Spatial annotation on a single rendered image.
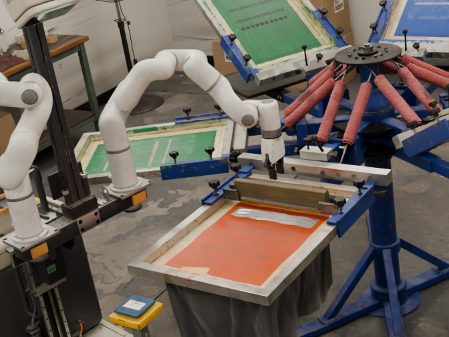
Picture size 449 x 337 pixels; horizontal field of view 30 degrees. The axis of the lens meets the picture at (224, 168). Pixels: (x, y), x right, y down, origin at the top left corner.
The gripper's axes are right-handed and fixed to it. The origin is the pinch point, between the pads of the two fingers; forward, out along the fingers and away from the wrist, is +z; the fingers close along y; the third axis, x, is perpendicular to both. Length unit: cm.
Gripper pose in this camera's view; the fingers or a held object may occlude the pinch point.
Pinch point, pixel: (276, 171)
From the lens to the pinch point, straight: 319.0
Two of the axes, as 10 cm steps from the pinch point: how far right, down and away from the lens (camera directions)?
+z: 1.4, 9.1, 4.0
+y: -5.5, 4.1, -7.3
